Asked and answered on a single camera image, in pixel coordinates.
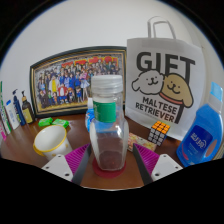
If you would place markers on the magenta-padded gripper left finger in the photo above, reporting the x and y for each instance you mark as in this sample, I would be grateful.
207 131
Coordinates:
78 157

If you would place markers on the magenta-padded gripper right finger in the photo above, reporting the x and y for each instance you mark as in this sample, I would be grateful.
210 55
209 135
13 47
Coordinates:
146 158

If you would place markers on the clear bottle with white cap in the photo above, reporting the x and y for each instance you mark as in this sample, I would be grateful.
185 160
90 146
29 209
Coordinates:
108 140

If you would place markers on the small patterned box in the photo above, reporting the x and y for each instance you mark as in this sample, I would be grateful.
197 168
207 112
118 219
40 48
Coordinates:
141 141

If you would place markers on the puzzle cube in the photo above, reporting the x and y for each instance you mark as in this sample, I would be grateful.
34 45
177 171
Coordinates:
159 133

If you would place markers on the white mug with yellow rim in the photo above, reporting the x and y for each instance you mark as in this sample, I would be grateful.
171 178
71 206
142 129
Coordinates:
50 141

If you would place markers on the flat round red coaster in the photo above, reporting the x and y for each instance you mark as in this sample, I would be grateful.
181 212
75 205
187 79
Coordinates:
108 174

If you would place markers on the green soap bar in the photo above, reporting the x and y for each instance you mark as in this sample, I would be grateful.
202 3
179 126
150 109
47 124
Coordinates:
45 122
60 123

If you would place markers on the blue detergent bottle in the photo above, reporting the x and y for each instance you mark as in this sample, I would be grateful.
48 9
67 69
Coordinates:
196 140

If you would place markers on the amber pump bottle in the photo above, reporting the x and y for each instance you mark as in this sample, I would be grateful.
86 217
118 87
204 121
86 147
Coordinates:
28 113

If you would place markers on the dark blue pump bottle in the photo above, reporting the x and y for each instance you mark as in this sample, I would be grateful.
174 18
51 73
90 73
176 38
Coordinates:
19 111

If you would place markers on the framed group photo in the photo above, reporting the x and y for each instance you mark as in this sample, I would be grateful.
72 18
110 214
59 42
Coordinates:
63 83

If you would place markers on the white lotion bottle blue cap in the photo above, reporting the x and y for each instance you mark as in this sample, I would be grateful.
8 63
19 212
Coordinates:
12 116

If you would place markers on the green and white shuttlecock tube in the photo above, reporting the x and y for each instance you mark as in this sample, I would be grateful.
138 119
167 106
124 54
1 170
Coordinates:
4 113

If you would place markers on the white paper gift bag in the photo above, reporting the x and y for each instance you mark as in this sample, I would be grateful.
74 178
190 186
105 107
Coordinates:
163 66

